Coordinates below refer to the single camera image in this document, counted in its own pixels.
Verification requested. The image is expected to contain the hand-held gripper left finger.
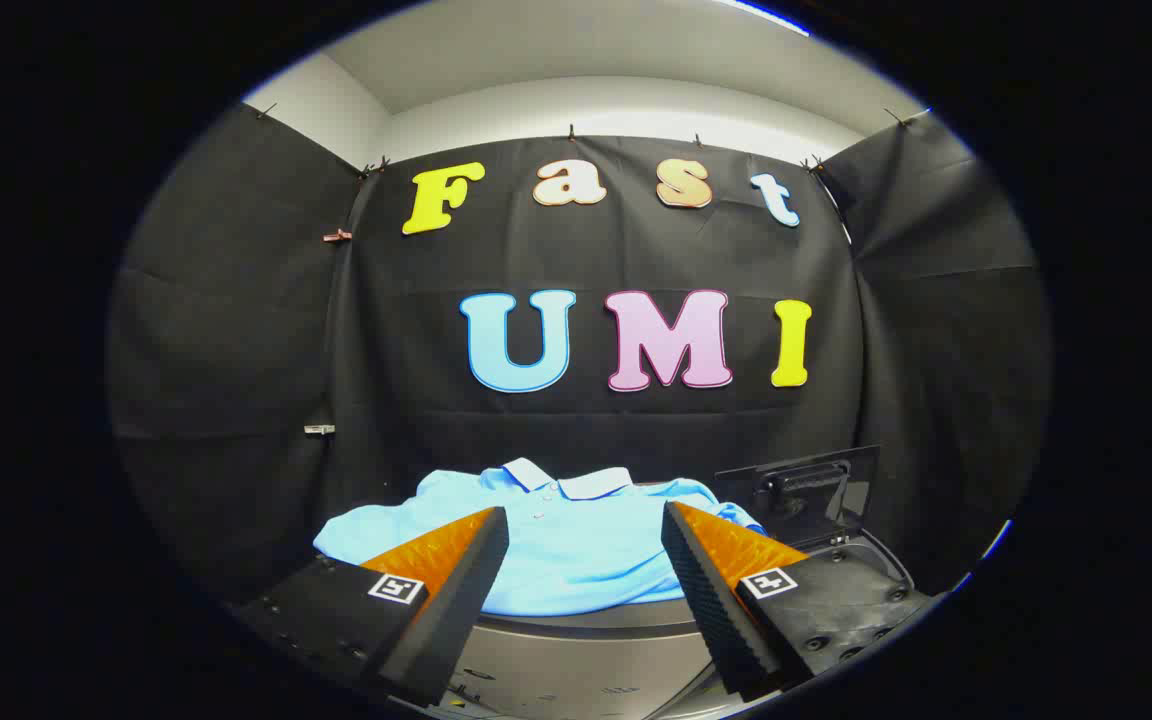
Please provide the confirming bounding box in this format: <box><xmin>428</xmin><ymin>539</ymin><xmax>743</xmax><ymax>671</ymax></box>
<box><xmin>234</xmin><ymin>506</ymin><xmax>511</xmax><ymax>709</ymax></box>

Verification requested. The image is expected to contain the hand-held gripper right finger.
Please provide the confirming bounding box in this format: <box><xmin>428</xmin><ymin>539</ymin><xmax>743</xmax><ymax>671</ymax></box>
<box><xmin>661</xmin><ymin>501</ymin><xmax>937</xmax><ymax>703</ymax></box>

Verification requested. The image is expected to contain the light blue polo shirt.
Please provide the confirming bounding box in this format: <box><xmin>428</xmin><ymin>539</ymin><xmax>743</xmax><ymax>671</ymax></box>
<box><xmin>313</xmin><ymin>458</ymin><xmax>767</xmax><ymax>617</ymax></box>

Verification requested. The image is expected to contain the dark glass washing machine lid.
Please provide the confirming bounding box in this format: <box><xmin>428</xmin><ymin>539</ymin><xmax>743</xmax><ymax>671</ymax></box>
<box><xmin>715</xmin><ymin>446</ymin><xmax>882</xmax><ymax>548</ymax></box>

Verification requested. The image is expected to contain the grey cabinet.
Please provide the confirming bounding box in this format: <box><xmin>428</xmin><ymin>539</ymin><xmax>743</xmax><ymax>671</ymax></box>
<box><xmin>434</xmin><ymin>596</ymin><xmax>737</xmax><ymax>720</ymax></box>

